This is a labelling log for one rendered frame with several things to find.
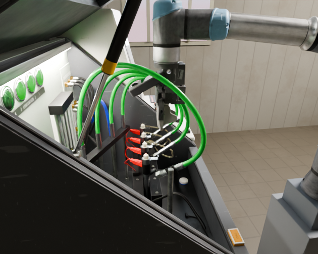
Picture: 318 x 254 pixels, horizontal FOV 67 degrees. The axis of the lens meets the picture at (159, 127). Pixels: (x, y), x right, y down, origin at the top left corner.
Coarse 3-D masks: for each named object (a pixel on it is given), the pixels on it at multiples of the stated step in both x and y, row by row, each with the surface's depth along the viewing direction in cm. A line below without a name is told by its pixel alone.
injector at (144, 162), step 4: (148, 156) 81; (144, 160) 79; (148, 160) 79; (144, 164) 80; (148, 164) 80; (144, 168) 80; (148, 168) 81; (144, 172) 81; (148, 172) 81; (152, 172) 82; (144, 176) 82; (148, 176) 82; (144, 180) 83; (148, 180) 83; (144, 184) 84; (148, 184) 84; (144, 188) 85; (148, 188) 85; (144, 192) 86; (148, 192) 85; (144, 196) 87; (148, 196) 86
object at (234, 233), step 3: (231, 231) 69; (234, 231) 69; (237, 231) 70; (234, 234) 69; (237, 234) 69; (234, 237) 68; (237, 237) 68; (240, 237) 68; (231, 240) 68; (234, 240) 67; (237, 240) 67; (240, 240) 67
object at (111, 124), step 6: (126, 78) 84; (120, 84) 84; (114, 90) 85; (114, 96) 86; (180, 108) 90; (180, 114) 92; (180, 120) 93; (180, 126) 94; (114, 132) 92; (174, 132) 94; (162, 138) 95
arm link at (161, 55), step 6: (156, 48) 63; (162, 48) 62; (168, 48) 62; (174, 48) 63; (156, 54) 64; (162, 54) 63; (168, 54) 63; (174, 54) 63; (156, 60) 65; (162, 60) 64; (168, 60) 64; (174, 60) 64
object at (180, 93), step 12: (96, 72) 63; (144, 72) 58; (84, 84) 65; (168, 84) 58; (84, 96) 68; (180, 96) 58; (192, 108) 58; (204, 132) 60; (84, 144) 76; (204, 144) 61
